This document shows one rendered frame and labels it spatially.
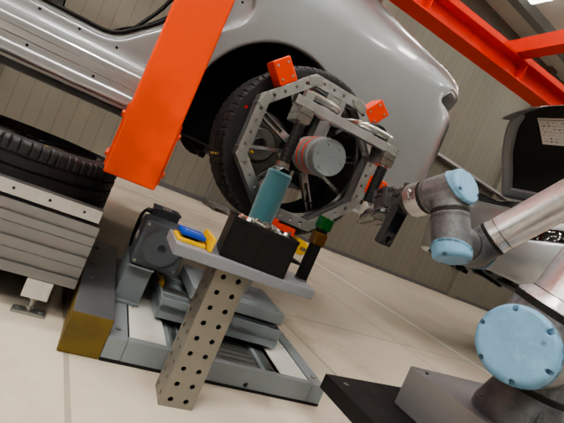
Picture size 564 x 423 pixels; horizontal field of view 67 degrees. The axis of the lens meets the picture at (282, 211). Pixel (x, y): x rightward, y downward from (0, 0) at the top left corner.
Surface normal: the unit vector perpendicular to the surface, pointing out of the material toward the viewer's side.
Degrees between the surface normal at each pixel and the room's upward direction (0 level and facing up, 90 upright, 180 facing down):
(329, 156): 90
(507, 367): 95
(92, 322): 90
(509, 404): 70
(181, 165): 90
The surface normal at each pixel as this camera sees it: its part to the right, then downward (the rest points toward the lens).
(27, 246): 0.35, 0.18
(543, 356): -0.71, -0.20
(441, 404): -0.80, -0.33
